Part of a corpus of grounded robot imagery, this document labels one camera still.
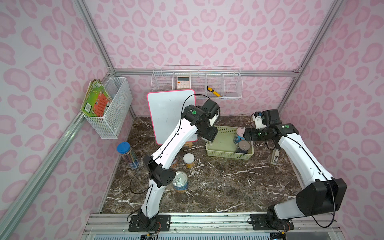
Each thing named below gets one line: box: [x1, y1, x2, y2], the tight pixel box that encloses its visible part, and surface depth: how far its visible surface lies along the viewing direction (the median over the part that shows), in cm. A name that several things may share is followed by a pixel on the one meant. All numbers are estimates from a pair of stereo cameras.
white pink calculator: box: [176, 76, 190, 89], surface depth 97 cm
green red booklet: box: [81, 79, 113, 117], surface depth 73 cm
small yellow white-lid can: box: [183, 153, 195, 168], surface depth 91 cm
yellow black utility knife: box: [207, 86, 222, 97], surface depth 100 cm
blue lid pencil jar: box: [116, 141, 141, 169], surface depth 82 cm
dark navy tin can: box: [237, 140, 251, 154], surface depth 92 cm
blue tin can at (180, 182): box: [172, 170, 189, 193], surface depth 79 cm
